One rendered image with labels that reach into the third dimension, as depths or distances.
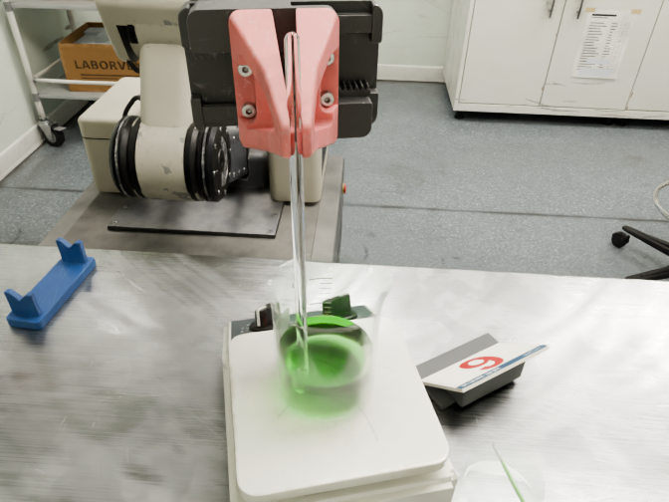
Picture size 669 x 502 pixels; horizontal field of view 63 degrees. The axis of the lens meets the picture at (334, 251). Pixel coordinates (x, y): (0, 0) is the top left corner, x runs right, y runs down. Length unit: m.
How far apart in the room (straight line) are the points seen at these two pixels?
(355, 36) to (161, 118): 0.86
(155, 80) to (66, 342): 0.71
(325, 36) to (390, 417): 0.21
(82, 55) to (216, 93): 2.31
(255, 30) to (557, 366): 0.38
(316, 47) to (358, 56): 0.06
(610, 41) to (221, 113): 2.67
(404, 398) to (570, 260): 1.68
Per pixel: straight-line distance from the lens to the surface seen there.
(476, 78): 2.81
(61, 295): 0.58
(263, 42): 0.26
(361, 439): 0.33
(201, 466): 0.43
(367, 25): 0.30
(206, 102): 0.32
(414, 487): 0.34
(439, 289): 0.56
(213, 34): 0.29
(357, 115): 0.30
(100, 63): 2.60
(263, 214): 1.35
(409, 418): 0.34
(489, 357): 0.48
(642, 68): 3.02
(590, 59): 2.91
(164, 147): 1.12
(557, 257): 2.00
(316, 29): 0.27
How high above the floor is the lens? 1.11
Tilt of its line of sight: 37 degrees down
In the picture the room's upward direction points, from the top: 1 degrees clockwise
